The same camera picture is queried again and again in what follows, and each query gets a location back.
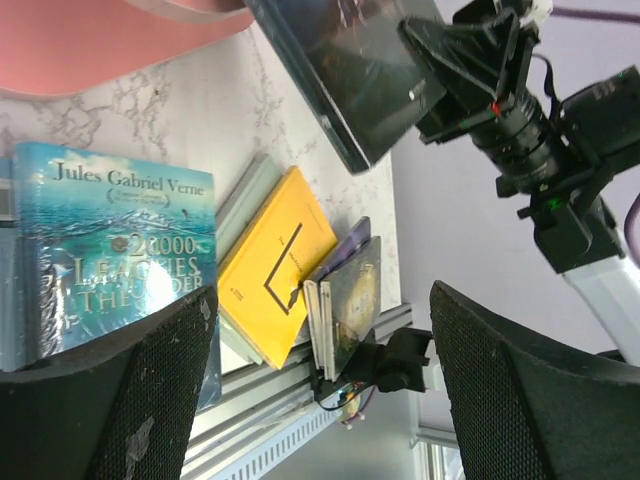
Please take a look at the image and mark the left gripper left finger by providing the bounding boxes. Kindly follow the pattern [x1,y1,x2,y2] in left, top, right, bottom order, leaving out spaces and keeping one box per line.
[1,285,218,479]

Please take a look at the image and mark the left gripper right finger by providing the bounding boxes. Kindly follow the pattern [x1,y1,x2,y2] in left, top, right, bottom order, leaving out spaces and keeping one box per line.
[430,281,639,479]

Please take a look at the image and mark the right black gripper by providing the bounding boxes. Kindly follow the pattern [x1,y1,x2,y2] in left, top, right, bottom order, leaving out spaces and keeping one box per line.
[399,9,565,185]

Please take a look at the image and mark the dark Wuthering Heights book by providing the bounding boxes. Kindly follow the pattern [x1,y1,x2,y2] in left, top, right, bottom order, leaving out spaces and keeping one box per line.
[247,0,445,174]

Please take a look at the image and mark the blue 20000 Leagues book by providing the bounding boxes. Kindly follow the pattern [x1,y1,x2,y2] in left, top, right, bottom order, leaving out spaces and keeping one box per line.
[12,141,224,414]

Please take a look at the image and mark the light blue thin book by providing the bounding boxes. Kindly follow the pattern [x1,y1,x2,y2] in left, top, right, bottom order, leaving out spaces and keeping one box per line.
[1,158,23,371]

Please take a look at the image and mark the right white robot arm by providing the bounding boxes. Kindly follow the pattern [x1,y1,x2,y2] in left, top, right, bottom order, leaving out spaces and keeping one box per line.
[398,1,639,365]

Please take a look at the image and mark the yellow Little Prince book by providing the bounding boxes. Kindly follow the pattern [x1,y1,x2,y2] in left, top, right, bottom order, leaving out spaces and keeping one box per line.
[218,166,337,369]

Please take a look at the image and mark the green fantasy cover book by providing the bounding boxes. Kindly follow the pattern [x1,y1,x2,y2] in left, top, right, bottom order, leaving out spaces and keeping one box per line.
[320,236,381,382]

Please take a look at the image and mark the purple book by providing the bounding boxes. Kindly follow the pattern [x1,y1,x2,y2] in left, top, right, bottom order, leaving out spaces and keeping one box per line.
[302,216,371,370]

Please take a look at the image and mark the pink three-tier shelf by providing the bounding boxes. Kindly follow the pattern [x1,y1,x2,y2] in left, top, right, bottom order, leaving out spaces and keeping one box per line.
[1,0,253,100]

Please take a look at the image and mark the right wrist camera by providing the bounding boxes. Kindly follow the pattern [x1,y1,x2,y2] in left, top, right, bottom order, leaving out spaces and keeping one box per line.
[493,0,553,26]

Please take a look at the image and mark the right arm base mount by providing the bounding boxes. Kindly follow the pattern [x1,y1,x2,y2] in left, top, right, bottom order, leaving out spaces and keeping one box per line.
[310,327,434,412]

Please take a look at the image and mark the white slotted cable duct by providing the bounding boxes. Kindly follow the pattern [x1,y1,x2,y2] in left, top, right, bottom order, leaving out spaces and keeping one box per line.
[181,408,338,480]

